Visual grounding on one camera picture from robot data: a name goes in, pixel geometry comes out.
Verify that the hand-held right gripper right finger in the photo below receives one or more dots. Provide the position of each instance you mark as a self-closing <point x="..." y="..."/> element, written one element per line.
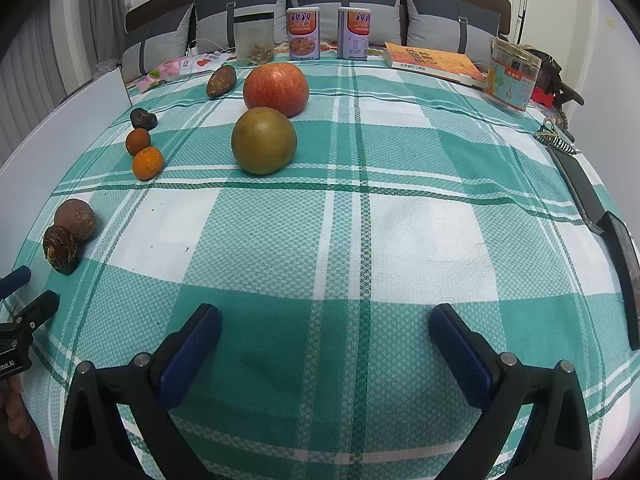
<point x="462" y="360"/>

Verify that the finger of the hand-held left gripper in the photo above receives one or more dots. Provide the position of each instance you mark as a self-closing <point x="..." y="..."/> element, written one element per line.
<point x="40" y="307"/>
<point x="15" y="280"/>

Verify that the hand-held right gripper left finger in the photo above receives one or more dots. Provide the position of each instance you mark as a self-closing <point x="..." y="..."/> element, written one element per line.
<point x="192" y="355"/>

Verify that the wrinkled brown passion fruit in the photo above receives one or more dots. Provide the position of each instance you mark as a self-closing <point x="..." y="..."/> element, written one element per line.
<point x="60" y="251"/>

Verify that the smooth brown passion fruit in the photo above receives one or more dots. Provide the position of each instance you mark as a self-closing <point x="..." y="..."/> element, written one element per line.
<point x="75" y="217"/>

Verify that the bright orange small tangerine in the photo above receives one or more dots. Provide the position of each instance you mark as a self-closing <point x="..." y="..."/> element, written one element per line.
<point x="147" y="163"/>

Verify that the dark orange small tangerine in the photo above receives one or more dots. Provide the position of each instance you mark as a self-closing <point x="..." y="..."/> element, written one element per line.
<point x="138" y="141"/>

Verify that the dark wrinkled small fruit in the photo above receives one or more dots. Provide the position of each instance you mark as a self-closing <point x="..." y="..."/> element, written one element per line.
<point x="143" y="119"/>

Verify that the green round orange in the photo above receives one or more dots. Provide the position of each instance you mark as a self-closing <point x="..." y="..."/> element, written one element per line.
<point x="264" y="142"/>

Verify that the brown oval avocado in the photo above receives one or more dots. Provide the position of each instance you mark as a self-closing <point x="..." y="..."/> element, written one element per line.
<point x="221" y="81"/>

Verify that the red apple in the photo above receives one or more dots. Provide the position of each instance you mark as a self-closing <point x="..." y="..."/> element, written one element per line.
<point x="275" y="90"/>

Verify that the person's left hand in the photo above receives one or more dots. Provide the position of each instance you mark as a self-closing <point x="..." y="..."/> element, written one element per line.
<point x="10" y="410"/>

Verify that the green white plaid cloth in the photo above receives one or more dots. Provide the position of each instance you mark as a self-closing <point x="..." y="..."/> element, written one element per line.
<point x="350" y="240"/>

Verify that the white board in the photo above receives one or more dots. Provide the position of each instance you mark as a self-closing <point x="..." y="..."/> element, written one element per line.
<point x="60" y="120"/>

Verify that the grey curtain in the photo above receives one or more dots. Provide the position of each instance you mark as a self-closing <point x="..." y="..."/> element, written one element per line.
<point x="30" y="60"/>

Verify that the zebra striped clip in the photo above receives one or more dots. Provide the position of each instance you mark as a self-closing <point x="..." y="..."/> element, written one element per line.
<point x="557" y="137"/>

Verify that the pink floral packet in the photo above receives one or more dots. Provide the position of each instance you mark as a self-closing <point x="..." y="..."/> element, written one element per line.
<point x="155" y="77"/>

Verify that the red box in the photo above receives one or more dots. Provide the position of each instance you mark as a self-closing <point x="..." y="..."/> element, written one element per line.
<point x="544" y="96"/>

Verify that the pink snack packet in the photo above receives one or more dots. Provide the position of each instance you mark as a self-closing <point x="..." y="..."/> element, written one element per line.
<point x="200" y="65"/>

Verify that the clear plastic labelled container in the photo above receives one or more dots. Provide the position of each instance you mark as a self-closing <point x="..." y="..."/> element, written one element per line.
<point x="512" y="80"/>

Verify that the black bag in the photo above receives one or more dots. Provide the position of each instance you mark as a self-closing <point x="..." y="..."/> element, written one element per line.
<point x="557" y="75"/>

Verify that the orange book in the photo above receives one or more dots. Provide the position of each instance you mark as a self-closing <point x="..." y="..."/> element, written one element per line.
<point x="430" y="60"/>

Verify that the clear jar with black lid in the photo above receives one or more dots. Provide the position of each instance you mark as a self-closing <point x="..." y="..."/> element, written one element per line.
<point x="254" y="35"/>

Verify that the white orange food tin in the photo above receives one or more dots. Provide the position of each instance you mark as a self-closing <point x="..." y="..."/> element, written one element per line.
<point x="302" y="35"/>
<point x="354" y="35"/>

